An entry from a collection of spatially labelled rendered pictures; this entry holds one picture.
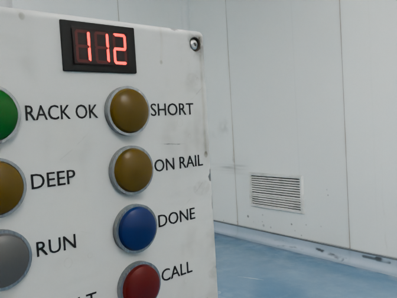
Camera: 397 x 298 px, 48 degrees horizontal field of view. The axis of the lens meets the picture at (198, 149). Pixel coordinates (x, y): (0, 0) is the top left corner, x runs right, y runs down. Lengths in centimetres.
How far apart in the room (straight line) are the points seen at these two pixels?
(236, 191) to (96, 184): 387
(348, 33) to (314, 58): 32
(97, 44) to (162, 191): 10
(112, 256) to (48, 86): 11
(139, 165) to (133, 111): 3
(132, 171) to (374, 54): 295
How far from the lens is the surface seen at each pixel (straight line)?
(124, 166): 27
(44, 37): 26
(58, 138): 26
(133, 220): 27
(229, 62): 410
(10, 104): 24
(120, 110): 27
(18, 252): 24
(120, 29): 28
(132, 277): 28
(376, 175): 319
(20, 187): 24
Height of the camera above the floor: 103
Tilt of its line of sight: 3 degrees down
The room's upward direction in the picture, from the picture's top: 3 degrees counter-clockwise
